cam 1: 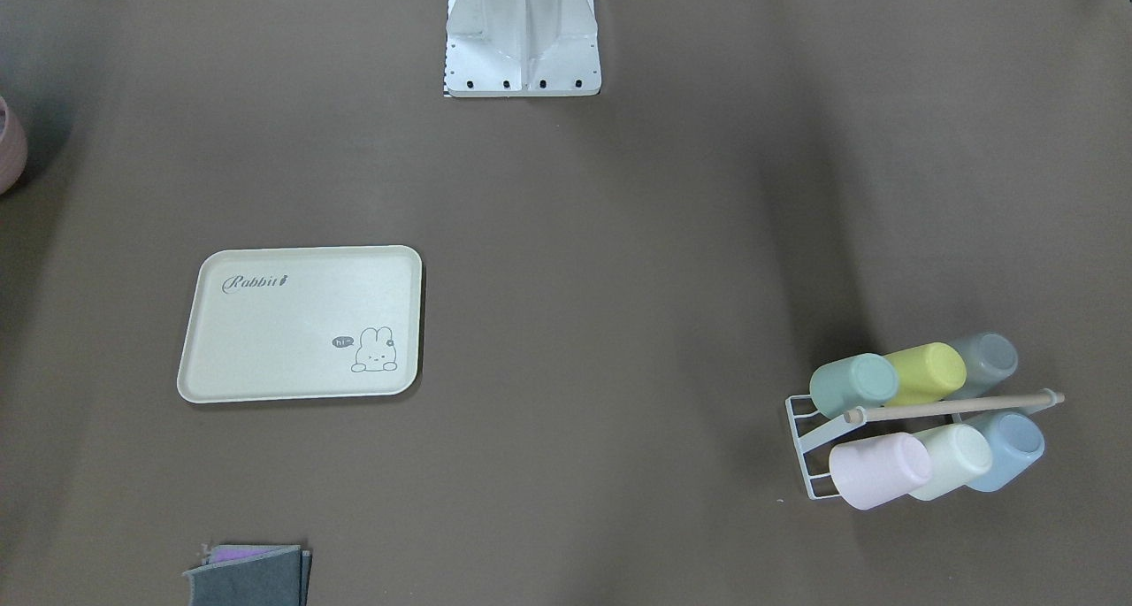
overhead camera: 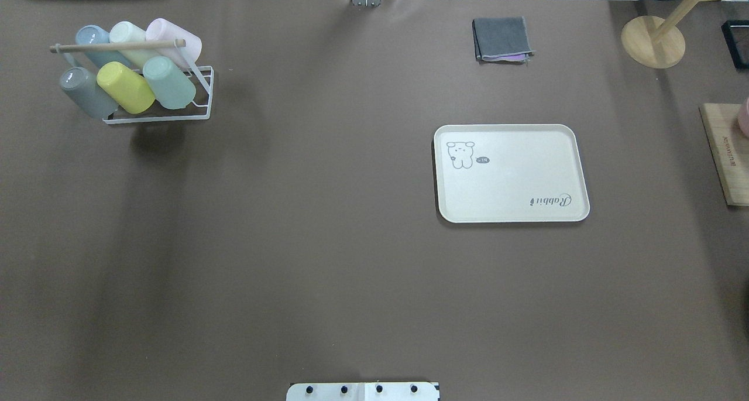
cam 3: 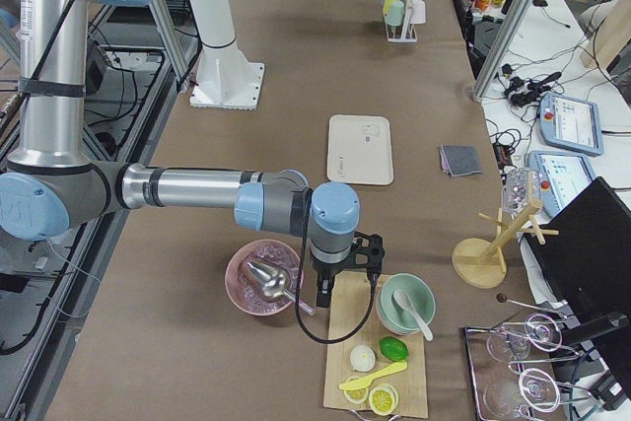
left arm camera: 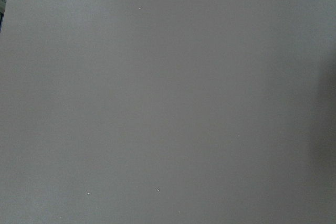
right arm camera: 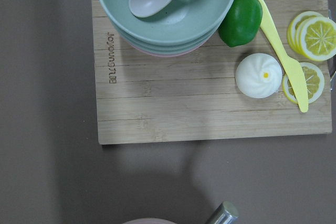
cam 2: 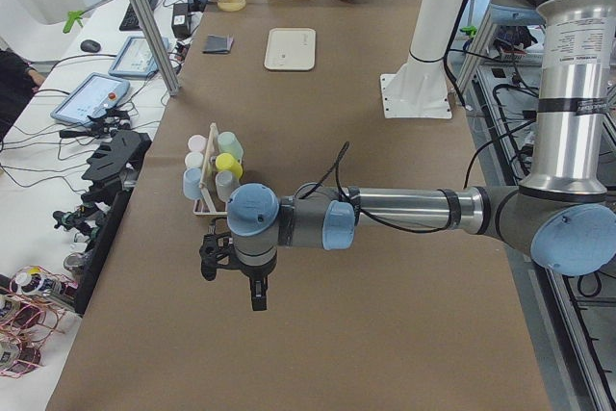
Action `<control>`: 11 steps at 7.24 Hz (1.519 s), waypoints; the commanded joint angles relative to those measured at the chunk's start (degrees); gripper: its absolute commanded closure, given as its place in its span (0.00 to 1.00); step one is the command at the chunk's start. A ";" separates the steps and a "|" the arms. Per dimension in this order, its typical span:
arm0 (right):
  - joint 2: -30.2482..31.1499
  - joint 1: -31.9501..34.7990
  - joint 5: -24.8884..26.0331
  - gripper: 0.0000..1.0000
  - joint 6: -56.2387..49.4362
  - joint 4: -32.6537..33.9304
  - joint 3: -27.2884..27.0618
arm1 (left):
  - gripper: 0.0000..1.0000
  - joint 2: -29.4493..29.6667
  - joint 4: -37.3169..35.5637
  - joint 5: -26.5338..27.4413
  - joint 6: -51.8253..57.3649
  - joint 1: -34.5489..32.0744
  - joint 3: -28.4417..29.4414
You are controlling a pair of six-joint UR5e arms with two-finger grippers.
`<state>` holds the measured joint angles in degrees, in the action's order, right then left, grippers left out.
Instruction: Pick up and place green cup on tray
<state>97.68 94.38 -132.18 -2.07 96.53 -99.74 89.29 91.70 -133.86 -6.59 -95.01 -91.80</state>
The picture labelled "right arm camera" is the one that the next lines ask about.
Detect bamboo cutting board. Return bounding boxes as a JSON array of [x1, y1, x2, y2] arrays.
[[92, 0, 332, 145]]

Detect green bowl stack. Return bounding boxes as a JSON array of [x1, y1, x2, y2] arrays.
[[99, 0, 233, 51]]

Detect white toy bun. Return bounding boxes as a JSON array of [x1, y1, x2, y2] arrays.
[[235, 53, 282, 99]]

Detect green toy pepper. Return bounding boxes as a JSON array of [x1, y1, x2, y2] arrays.
[[218, 0, 263, 47]]

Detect large pink bowl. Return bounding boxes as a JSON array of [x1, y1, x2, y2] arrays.
[[123, 218, 172, 224]]

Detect metal utensil in bowl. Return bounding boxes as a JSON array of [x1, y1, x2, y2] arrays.
[[205, 201, 239, 224]]

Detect yellow plastic knife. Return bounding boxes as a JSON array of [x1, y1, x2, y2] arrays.
[[258, 0, 309, 113]]

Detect lemon slice under knife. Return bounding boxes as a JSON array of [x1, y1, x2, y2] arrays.
[[282, 62, 325, 104]]

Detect stacked lemon slices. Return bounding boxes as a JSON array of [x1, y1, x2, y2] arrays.
[[287, 11, 335, 61]]

